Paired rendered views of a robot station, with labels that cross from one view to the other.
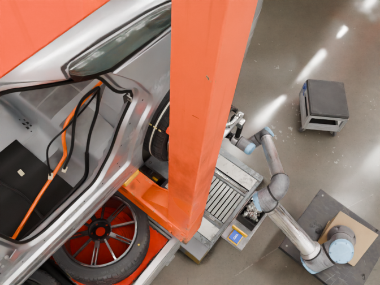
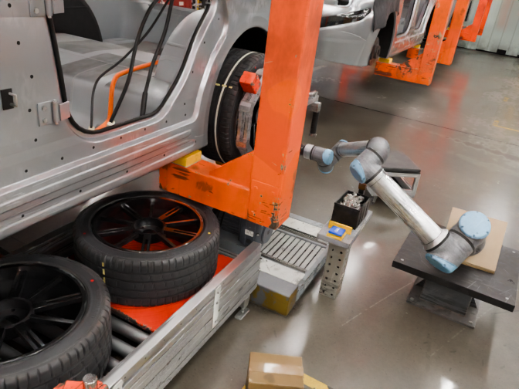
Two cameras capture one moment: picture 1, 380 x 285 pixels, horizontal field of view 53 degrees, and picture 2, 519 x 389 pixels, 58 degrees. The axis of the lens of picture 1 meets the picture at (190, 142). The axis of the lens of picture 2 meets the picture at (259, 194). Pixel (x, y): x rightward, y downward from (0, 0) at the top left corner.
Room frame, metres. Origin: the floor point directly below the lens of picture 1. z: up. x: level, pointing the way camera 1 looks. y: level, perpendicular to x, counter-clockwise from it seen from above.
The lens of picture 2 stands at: (-1.17, 0.31, 1.64)
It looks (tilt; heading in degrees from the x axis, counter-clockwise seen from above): 26 degrees down; 352
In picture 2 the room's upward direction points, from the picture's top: 7 degrees clockwise
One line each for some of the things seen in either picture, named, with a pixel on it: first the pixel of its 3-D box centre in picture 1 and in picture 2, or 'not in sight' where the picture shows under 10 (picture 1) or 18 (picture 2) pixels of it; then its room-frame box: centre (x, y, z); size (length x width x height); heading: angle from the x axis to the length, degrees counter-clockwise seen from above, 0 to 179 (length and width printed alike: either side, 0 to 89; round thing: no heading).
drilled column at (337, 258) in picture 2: not in sight; (336, 261); (0.91, -0.45, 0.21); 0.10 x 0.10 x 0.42; 57
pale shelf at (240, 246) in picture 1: (248, 219); (346, 224); (0.94, -0.47, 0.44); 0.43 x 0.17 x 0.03; 147
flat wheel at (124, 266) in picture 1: (101, 233); (148, 242); (0.74, 0.54, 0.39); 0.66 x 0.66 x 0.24
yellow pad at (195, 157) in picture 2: (124, 172); (183, 155); (1.07, 0.41, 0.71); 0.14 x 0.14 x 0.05; 57
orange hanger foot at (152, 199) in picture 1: (144, 188); (212, 167); (0.98, 0.26, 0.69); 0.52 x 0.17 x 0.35; 57
